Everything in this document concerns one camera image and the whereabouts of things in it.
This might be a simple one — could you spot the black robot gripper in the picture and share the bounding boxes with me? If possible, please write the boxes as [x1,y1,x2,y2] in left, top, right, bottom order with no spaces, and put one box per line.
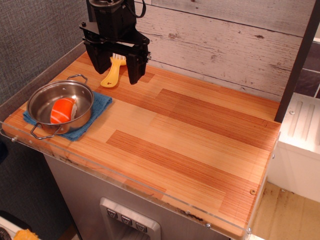
[80,0,150,85]

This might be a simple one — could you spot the orange salmon sushi toy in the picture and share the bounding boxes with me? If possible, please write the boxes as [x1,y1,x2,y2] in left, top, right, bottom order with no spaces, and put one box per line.
[50,97,77,124]

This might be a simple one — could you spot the yellow brush white bristles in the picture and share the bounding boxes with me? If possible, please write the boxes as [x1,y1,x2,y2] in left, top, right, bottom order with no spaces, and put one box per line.
[100,53,127,88]

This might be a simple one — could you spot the blue folded cloth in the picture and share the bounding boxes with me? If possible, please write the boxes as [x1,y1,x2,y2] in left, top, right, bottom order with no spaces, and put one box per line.
[30,91,113,142]

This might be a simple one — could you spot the grey toy fridge cabinet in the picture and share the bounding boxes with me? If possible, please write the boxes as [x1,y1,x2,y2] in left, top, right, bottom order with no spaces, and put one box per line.
[45,155,227,240]

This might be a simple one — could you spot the silver dispenser panel with buttons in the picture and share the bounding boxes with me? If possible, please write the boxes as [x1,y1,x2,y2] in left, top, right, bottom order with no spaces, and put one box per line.
[99,197,162,240]

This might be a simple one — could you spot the yellow object bottom left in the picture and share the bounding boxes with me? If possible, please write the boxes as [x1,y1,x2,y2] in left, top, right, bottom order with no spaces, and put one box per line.
[13,229,39,240]

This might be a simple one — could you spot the white cabinet at right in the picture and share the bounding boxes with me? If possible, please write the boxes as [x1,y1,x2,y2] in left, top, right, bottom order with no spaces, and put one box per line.
[267,93,320,202]

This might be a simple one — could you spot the clear acrylic edge guard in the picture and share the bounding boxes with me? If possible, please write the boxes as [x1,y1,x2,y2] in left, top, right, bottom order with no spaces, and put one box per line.
[3,115,280,240]

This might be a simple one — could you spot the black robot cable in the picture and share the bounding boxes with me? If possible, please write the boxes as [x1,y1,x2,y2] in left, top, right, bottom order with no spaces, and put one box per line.
[124,0,147,19]

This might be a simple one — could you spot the dark right upright post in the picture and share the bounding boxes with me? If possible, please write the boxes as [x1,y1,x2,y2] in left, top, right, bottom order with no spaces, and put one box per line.
[274,0,320,123]

